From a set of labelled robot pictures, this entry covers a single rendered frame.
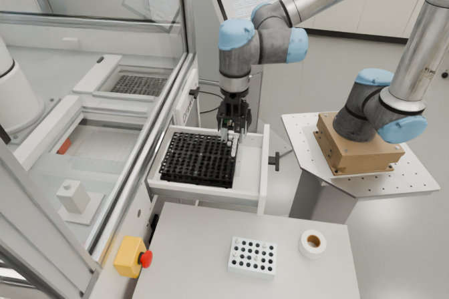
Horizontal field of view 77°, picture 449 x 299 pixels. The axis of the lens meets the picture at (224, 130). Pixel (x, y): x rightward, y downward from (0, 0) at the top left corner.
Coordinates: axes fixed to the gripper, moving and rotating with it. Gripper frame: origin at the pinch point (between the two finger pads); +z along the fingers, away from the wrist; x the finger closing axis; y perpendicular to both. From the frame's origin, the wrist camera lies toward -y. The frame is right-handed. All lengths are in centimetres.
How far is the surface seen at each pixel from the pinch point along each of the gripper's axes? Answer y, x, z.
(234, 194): 14.2, 2.2, 8.6
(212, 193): 14.2, -4.3, 9.7
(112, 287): 41.3, -23.0, 11.8
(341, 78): -197, 88, 97
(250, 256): 26.8, 8.2, 18.2
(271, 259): 27.0, 13.9, 17.6
